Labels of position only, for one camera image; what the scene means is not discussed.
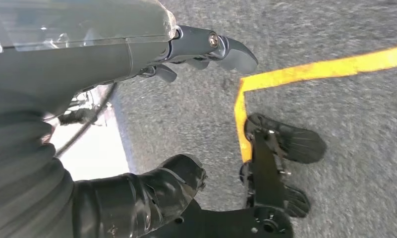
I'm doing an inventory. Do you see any yellow floor tape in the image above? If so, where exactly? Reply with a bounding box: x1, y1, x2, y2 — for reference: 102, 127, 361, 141
233, 44, 397, 164

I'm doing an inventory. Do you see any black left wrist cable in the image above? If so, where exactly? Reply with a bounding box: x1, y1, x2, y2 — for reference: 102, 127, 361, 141
55, 82, 117, 158

